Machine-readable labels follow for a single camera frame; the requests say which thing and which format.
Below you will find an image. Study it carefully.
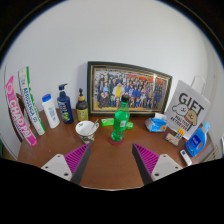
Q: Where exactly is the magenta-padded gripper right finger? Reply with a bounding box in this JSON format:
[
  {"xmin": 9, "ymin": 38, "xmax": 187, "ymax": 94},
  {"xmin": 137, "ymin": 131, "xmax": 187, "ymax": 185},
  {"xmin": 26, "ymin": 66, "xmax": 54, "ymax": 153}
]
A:
[{"xmin": 131, "ymin": 143, "xmax": 184, "ymax": 186}]

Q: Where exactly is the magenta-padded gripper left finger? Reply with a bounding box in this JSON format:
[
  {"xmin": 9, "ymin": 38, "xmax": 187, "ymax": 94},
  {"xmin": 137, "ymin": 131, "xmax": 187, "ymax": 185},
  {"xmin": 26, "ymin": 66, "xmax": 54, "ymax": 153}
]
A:
[{"xmin": 40, "ymin": 142, "xmax": 93, "ymax": 185}]

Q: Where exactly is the green plastic drink bottle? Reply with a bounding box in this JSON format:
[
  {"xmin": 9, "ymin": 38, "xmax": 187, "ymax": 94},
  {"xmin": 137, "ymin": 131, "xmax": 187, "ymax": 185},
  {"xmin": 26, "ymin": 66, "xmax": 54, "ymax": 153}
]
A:
[{"xmin": 110, "ymin": 94, "xmax": 131, "ymax": 143}]

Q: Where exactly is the white remote control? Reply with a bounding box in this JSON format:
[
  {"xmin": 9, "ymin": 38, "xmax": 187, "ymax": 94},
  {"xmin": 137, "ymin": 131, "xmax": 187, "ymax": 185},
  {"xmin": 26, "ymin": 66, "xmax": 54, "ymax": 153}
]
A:
[{"xmin": 179, "ymin": 149, "xmax": 193, "ymax": 167}]

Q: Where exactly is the small patterned pouch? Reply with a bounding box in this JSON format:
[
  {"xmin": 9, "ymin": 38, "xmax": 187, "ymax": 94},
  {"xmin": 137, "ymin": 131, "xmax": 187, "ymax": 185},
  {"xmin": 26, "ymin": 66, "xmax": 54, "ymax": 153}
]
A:
[{"xmin": 165, "ymin": 132, "xmax": 180, "ymax": 147}]

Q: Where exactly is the colourful puzzle cube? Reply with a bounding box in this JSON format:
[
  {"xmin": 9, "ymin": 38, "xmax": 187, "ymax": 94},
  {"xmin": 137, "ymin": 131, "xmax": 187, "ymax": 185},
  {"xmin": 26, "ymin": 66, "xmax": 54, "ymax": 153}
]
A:
[{"xmin": 174, "ymin": 128, "xmax": 186, "ymax": 140}]

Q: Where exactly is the blue detergent bottle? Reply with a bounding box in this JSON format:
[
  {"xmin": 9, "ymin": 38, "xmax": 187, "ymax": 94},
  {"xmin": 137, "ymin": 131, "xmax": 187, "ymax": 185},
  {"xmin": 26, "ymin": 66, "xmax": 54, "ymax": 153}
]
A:
[{"xmin": 185, "ymin": 121, "xmax": 211, "ymax": 158}]

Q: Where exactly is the floral patterned mug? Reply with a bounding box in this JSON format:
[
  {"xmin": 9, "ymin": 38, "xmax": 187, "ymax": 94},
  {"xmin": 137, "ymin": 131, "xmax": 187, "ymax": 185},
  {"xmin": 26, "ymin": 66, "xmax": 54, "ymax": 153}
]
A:
[{"xmin": 75, "ymin": 120, "xmax": 100, "ymax": 145}]

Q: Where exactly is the blue tissue box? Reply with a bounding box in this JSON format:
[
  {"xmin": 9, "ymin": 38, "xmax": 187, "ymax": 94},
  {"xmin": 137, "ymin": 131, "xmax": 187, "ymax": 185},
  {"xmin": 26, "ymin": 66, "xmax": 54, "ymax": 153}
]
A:
[{"xmin": 144, "ymin": 112, "xmax": 169, "ymax": 133}]

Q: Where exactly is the metal spoon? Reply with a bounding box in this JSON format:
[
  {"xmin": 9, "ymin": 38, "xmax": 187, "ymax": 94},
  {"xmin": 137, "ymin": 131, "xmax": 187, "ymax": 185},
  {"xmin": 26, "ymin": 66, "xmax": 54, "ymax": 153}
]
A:
[{"xmin": 87, "ymin": 118, "xmax": 100, "ymax": 136}]

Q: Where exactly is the white blue-capped bottle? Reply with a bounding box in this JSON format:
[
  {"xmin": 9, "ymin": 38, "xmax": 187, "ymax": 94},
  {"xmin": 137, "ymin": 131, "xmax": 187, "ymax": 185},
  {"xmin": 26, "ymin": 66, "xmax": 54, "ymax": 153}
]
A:
[{"xmin": 41, "ymin": 93, "xmax": 61, "ymax": 129}]

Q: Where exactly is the dark blue pump bottle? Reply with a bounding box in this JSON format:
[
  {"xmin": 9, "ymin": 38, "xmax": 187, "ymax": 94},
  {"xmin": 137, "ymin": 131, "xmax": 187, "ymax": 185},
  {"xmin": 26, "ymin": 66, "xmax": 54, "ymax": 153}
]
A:
[{"xmin": 56, "ymin": 83, "xmax": 75, "ymax": 125}]

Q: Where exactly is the dark yellow-labelled pump bottle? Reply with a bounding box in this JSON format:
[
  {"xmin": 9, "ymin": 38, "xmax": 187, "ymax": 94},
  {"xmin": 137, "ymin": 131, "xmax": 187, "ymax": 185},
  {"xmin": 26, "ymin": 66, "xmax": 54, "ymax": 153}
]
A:
[{"xmin": 75, "ymin": 87, "xmax": 90, "ymax": 122}]

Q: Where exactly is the white paper gift bag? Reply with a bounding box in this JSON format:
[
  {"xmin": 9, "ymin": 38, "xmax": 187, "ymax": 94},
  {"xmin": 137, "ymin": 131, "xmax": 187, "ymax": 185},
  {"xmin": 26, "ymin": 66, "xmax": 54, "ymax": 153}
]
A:
[{"xmin": 164, "ymin": 75, "xmax": 212, "ymax": 140}]

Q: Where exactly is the long white pink-lettered box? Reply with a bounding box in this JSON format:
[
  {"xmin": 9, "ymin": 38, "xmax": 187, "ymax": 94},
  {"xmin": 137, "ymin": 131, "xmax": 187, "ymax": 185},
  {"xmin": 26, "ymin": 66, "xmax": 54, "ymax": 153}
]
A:
[{"xmin": 4, "ymin": 75, "xmax": 38, "ymax": 147}]

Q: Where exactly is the long white green-lettered box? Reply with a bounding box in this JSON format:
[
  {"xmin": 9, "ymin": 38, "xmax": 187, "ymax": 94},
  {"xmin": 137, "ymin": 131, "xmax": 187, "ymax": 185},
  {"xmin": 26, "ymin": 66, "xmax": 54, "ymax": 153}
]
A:
[{"xmin": 17, "ymin": 66, "xmax": 46, "ymax": 136}]

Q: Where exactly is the framed group photo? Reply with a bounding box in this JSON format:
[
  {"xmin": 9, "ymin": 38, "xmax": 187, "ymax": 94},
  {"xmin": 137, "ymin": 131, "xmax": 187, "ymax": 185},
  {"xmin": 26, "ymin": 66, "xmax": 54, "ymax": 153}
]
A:
[{"xmin": 86, "ymin": 60, "xmax": 174, "ymax": 118}]

